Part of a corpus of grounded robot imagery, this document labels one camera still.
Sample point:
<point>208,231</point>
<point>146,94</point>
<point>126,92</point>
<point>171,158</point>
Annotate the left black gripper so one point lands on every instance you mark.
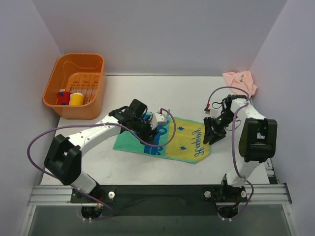
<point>149,131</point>

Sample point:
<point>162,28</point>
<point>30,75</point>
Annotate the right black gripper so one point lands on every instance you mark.
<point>216,128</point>

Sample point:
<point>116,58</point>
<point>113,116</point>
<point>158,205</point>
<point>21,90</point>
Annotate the green blue yellow towel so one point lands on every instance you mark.
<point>183,142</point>

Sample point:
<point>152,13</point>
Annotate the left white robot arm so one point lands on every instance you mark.
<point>64,157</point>

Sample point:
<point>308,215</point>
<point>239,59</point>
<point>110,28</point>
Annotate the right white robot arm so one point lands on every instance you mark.
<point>257,142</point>

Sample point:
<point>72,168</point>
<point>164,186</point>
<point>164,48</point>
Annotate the pink crumpled towel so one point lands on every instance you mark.
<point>241,83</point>

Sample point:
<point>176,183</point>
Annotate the yellow rolled towel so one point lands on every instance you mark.
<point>76,99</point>

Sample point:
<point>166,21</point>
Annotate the orange plastic basket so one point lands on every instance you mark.
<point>77,72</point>

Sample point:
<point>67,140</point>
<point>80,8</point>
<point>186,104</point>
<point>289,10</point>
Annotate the red rolled towel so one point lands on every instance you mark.
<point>63,97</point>

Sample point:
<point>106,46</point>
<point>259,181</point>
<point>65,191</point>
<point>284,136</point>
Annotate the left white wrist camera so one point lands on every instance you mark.
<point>159,118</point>

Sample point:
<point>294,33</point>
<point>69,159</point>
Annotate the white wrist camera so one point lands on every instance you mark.
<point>213,113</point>
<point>159,118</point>

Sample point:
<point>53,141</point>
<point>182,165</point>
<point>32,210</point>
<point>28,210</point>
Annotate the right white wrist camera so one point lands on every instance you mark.
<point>213,113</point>

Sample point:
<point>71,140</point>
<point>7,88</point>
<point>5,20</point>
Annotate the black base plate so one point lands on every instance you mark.
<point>156,208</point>

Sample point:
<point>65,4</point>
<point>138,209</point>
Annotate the aluminium frame rail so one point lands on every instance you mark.
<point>259,194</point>

